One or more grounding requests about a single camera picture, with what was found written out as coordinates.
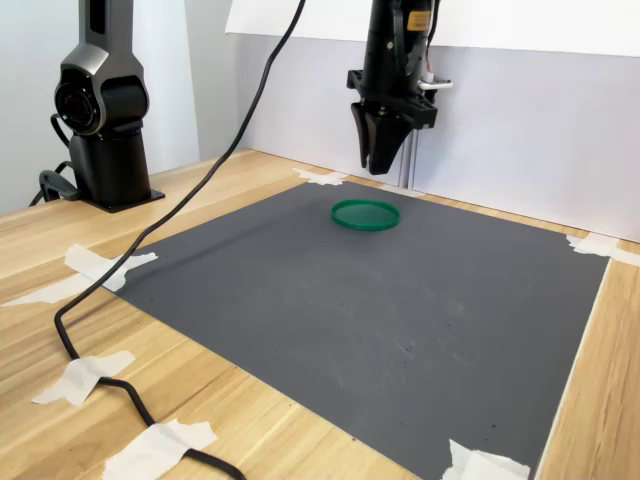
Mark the white tape piece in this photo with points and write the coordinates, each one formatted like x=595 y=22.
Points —
x=595 y=246
x=142 y=259
x=80 y=256
x=80 y=375
x=320 y=177
x=480 y=465
x=150 y=450

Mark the black table clamp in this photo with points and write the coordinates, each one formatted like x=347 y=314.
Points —
x=52 y=182

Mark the round green lid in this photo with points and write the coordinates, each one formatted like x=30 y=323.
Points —
x=365 y=215

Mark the dark grey mat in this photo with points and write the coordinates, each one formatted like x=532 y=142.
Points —
x=325 y=325

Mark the small white camera box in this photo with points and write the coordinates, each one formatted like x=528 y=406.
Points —
x=435 y=85

